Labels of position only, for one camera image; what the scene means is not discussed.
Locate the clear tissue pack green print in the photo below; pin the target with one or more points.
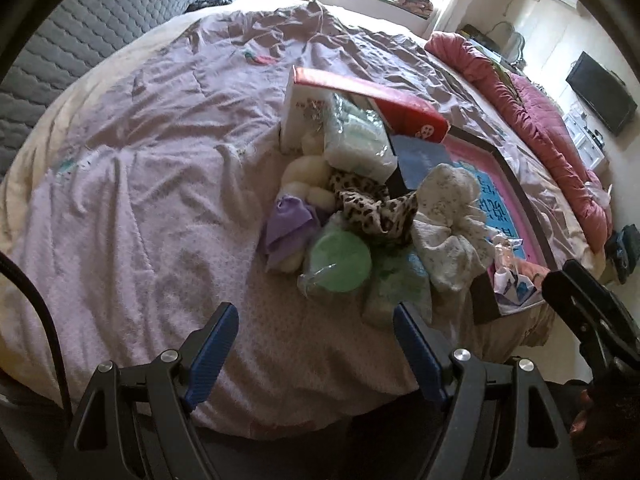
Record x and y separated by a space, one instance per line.
357 145

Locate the pink quilt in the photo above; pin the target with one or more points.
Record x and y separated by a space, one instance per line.
545 130

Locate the dark bag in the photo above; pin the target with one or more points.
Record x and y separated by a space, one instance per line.
625 255

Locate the navy blue box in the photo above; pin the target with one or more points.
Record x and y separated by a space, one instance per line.
420 162

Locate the purple cloth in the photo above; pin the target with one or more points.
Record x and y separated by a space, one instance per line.
287 225

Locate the leopard print cloth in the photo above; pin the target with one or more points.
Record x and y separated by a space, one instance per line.
367 210

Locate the green round sponge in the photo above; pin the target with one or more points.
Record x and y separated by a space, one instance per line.
337 262

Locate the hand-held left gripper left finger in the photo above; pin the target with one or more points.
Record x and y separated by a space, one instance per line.
212 355

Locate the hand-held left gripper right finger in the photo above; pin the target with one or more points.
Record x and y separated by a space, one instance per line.
417 355

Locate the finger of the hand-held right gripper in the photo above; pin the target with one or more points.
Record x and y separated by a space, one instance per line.
580 300

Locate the cream plush toy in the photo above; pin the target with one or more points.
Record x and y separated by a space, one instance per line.
302 172

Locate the white floral scrunchie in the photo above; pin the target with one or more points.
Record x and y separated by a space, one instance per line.
450 210

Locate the clothes on windowsill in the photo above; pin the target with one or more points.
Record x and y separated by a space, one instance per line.
412 2

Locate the red and white cardboard box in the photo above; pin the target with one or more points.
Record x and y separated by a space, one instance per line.
400 107

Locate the black television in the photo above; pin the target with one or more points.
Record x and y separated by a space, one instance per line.
600 92

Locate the black tray with pink bottom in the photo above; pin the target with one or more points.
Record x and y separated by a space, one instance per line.
500 180

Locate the small printed plastic packet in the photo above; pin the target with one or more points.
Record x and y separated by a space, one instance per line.
515 285

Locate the white drawer cabinet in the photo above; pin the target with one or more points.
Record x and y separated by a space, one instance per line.
587 140

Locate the grey quilted headboard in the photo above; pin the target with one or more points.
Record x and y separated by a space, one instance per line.
75 20

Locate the white fan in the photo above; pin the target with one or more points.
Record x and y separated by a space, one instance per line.
515 42

